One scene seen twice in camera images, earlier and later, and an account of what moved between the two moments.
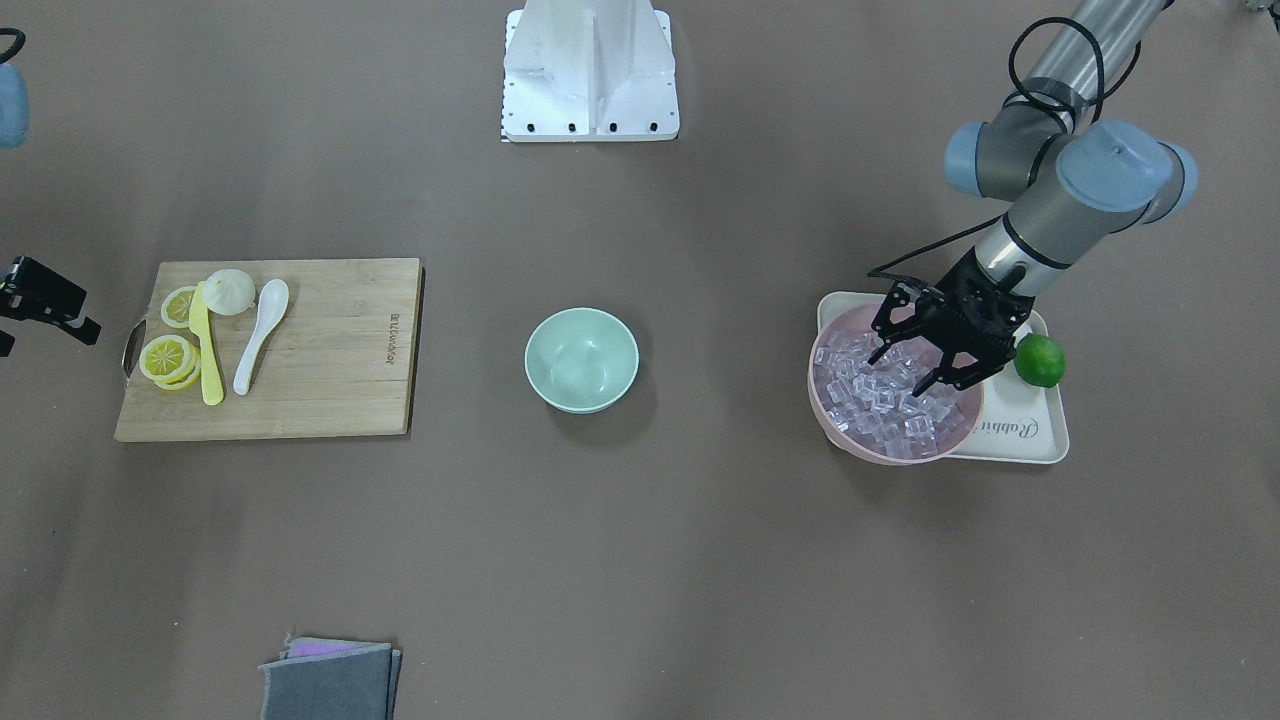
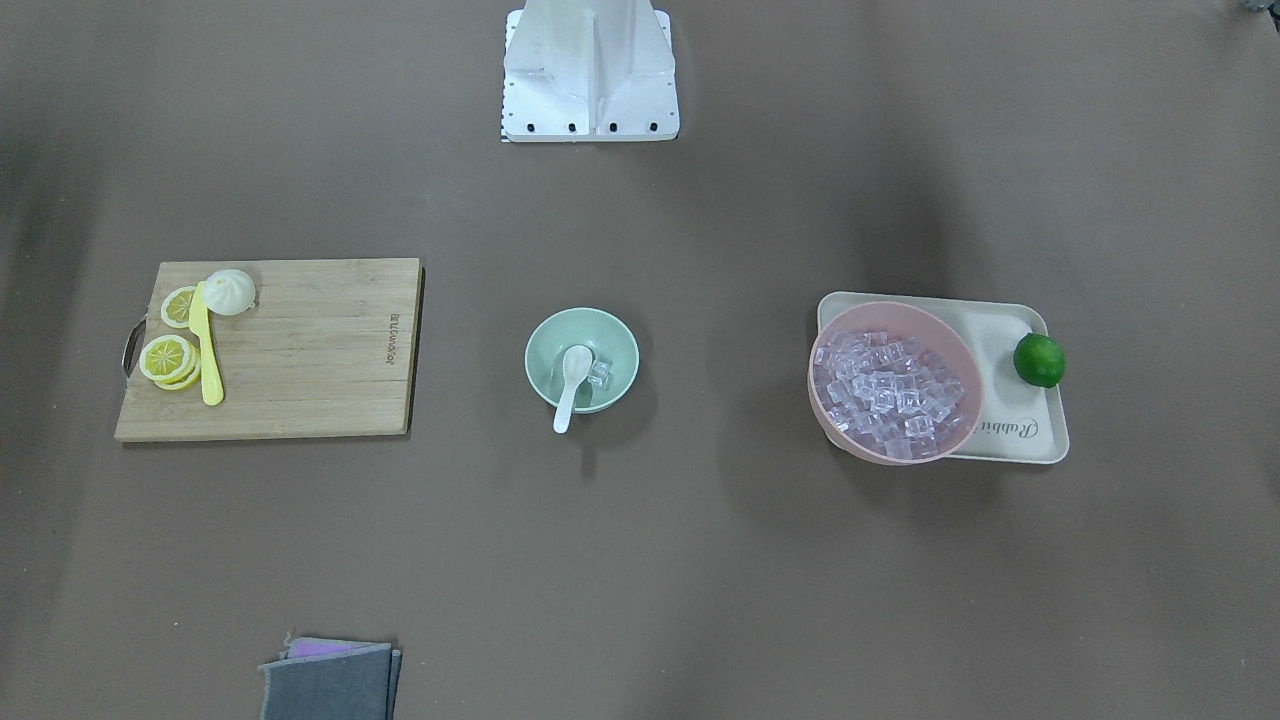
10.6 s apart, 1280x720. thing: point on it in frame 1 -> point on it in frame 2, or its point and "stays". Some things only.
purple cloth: x=305 y=646 stays
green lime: x=1039 y=359 stays
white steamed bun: x=229 y=292 stays
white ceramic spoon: x=273 y=300 -> x=577 y=365
